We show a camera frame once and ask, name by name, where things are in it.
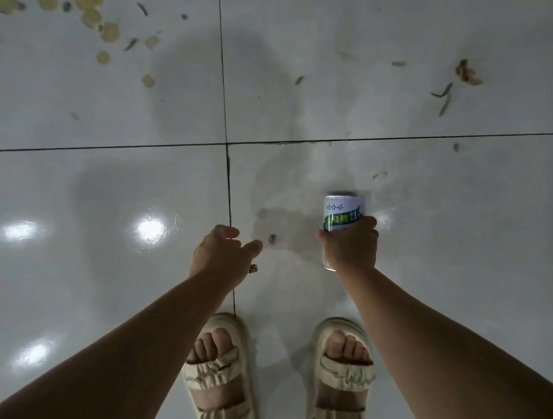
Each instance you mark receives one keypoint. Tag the brown peel clump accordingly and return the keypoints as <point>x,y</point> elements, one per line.
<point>466,73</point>

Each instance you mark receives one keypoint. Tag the person's right thumb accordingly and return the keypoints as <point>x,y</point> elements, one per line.
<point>324,234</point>

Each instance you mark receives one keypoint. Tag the person's left forearm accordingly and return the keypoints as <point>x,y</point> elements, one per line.
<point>102,385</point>

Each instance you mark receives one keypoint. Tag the person's right forearm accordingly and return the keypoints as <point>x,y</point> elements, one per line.
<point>446,346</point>

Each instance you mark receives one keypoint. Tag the person's left thumb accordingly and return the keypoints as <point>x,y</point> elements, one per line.
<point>253,248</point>

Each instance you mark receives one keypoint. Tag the white and green drink can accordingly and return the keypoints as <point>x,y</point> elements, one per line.
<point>344,211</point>

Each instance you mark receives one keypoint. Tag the small speckled food crumb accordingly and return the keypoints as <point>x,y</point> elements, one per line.
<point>252,269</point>

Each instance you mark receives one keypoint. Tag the scattered dark vegetable scraps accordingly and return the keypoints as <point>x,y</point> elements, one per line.
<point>131,44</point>

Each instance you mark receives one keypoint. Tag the person's left hand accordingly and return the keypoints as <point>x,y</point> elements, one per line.
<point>217,258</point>

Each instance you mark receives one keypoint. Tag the person's right foot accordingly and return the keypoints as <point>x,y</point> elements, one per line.
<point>335,400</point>

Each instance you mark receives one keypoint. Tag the person's right hand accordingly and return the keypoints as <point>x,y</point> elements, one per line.
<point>353,250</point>

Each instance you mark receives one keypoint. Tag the person's left cream sandal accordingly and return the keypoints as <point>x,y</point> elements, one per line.
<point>210,373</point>

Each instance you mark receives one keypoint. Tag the scattered yellow vegetable slices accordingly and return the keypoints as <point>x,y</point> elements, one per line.
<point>109,33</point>

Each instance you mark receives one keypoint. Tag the person's foot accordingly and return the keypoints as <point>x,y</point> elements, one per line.
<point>218,400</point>
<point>335,400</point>

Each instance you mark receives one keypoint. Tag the person's right cream sandal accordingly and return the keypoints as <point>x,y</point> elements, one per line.
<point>346,375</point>

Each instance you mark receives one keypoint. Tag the person's cream sandal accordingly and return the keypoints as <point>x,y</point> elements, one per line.
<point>346,375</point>
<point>210,373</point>

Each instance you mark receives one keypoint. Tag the person's left foot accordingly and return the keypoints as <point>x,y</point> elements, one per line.
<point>218,400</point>

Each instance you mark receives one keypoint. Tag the green vegetable peel strip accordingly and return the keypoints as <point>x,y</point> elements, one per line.
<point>445,105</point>
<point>299,80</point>
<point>398,63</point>
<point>443,90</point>

